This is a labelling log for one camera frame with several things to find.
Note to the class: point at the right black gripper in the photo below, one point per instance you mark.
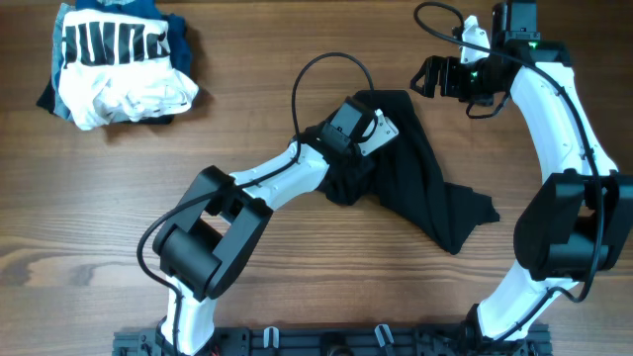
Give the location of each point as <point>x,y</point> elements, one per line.
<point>450,66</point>

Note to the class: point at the black t-shirt with white logo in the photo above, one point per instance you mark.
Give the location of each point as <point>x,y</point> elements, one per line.
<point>406,177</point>

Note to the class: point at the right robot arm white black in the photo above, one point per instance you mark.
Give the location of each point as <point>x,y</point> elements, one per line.
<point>578,222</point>

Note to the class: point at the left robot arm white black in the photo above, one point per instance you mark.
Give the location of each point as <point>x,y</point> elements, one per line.
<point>204,243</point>

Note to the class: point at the dark blue garment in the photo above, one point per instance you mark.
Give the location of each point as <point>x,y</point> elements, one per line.
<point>181,55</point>

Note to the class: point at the light blue grey garment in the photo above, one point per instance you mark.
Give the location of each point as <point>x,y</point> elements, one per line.
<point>59,109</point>

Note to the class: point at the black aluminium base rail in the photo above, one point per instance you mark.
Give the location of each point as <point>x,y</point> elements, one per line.
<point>425,339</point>

